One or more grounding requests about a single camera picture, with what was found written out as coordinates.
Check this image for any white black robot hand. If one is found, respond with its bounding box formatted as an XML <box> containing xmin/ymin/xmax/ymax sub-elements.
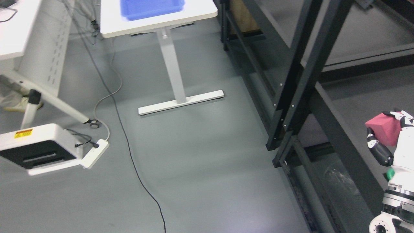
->
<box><xmin>366</xmin><ymin>110</ymin><xmax>413</xmax><ymax>192</ymax></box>

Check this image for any pink block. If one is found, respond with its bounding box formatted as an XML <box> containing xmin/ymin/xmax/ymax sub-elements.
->
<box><xmin>365</xmin><ymin>113</ymin><xmax>402</xmax><ymax>146</ymax></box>

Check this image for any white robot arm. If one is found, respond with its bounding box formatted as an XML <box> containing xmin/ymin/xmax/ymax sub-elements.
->
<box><xmin>369</xmin><ymin>186</ymin><xmax>414</xmax><ymax>233</ymax></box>

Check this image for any green tray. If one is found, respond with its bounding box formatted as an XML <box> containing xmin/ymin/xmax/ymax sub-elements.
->
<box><xmin>386</xmin><ymin>168</ymin><xmax>395</xmax><ymax>181</ymax></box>

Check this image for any black metal shelf left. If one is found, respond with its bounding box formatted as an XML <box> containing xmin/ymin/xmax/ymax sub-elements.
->
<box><xmin>220</xmin><ymin>0</ymin><xmax>324</xmax><ymax>151</ymax></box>

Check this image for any black metal shelf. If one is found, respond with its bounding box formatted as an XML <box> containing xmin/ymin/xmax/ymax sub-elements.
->
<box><xmin>220</xmin><ymin>0</ymin><xmax>324</xmax><ymax>151</ymax></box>
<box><xmin>274</xmin><ymin>0</ymin><xmax>413</xmax><ymax>233</ymax></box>

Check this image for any black metal shelf right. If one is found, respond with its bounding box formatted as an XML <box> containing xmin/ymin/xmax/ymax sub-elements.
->
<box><xmin>274</xmin><ymin>0</ymin><xmax>413</xmax><ymax>233</ymax></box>

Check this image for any blue tray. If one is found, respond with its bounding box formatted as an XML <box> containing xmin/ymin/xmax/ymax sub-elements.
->
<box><xmin>120</xmin><ymin>0</ymin><xmax>185</xmax><ymax>21</ymax></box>

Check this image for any clear plastic bag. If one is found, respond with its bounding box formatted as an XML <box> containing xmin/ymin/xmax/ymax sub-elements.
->
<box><xmin>323</xmin><ymin>161</ymin><xmax>360</xmax><ymax>196</ymax></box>

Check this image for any white power strip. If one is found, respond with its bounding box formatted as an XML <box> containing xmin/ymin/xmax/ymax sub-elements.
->
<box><xmin>80</xmin><ymin>139</ymin><xmax>109</xmax><ymax>169</ymax></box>

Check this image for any white desk with T-foot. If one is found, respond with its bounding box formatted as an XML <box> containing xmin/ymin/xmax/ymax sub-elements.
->
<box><xmin>100</xmin><ymin>0</ymin><xmax>224</xmax><ymax>116</ymax></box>

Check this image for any white box device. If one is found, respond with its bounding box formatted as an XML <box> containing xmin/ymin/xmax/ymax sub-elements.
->
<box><xmin>0</xmin><ymin>124</ymin><xmax>83</xmax><ymax>176</ymax></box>

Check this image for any white folding table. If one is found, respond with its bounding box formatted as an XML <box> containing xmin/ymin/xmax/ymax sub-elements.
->
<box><xmin>1</xmin><ymin>0</ymin><xmax>98</xmax><ymax>128</ymax></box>

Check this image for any long black floor cable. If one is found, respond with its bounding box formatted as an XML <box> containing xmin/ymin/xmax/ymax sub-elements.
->
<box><xmin>61</xmin><ymin>0</ymin><xmax>167</xmax><ymax>233</ymax></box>

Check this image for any white power cable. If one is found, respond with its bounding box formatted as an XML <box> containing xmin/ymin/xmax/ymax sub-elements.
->
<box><xmin>93</xmin><ymin>36</ymin><xmax>124</xmax><ymax>141</ymax></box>

